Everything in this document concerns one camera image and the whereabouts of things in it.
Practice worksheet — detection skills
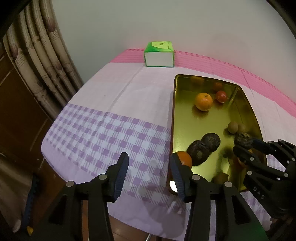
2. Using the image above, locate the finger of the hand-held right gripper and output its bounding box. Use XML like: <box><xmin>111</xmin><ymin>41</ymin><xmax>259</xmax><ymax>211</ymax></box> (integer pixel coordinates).
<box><xmin>251</xmin><ymin>138</ymin><xmax>296</xmax><ymax>163</ymax></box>
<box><xmin>233</xmin><ymin>145</ymin><xmax>271</xmax><ymax>172</ymax></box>

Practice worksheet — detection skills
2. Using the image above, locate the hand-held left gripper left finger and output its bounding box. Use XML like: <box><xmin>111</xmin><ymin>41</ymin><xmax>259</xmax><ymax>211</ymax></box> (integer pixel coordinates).
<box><xmin>40</xmin><ymin>152</ymin><xmax>129</xmax><ymax>241</ymax></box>

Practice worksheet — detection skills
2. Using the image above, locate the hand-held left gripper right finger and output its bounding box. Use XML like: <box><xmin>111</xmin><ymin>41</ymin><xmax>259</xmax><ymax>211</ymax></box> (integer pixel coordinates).
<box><xmin>170</xmin><ymin>154</ymin><xmax>270</xmax><ymax>241</ymax></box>

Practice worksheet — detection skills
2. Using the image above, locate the dark wrinkled passion fruit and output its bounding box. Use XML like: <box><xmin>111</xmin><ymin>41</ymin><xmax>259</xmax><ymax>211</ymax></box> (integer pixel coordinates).
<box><xmin>234</xmin><ymin>132</ymin><xmax>253</xmax><ymax>149</ymax></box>
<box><xmin>186</xmin><ymin>140</ymin><xmax>210</xmax><ymax>166</ymax></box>
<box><xmin>201</xmin><ymin>133</ymin><xmax>221</xmax><ymax>153</ymax></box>

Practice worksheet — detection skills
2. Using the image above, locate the red and gold tin box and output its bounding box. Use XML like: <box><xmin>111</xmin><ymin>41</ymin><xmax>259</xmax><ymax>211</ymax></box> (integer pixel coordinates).
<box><xmin>166</xmin><ymin>74</ymin><xmax>266</xmax><ymax>195</ymax></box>

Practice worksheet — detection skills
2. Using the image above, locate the red tomato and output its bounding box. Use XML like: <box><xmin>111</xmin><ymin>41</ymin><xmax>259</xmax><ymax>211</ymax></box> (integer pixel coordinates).
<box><xmin>216</xmin><ymin>90</ymin><xmax>228</xmax><ymax>103</ymax></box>

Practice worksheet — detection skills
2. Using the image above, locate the pink purple checkered tablecloth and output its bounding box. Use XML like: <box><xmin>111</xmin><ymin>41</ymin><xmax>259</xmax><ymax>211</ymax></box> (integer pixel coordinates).
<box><xmin>41</xmin><ymin>48</ymin><xmax>296</xmax><ymax>241</ymax></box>

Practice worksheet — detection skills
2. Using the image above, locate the blue ribbed strip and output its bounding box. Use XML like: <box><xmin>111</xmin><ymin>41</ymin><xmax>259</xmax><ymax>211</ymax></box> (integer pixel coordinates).
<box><xmin>22</xmin><ymin>176</ymin><xmax>40</xmax><ymax>234</ymax></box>

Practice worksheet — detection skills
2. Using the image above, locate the brown wooden cabinet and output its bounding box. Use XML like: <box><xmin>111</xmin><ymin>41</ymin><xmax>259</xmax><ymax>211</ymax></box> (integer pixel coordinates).
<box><xmin>0</xmin><ymin>42</ymin><xmax>56</xmax><ymax>174</ymax></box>

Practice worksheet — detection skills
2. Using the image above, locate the green tissue box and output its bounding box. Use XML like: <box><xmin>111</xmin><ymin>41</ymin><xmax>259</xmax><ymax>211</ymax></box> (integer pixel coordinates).
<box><xmin>144</xmin><ymin>41</ymin><xmax>174</xmax><ymax>68</ymax></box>

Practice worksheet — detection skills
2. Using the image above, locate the beige patterned curtain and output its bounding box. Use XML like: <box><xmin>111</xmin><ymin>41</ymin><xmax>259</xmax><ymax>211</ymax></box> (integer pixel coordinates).
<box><xmin>0</xmin><ymin>0</ymin><xmax>84</xmax><ymax>121</ymax></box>

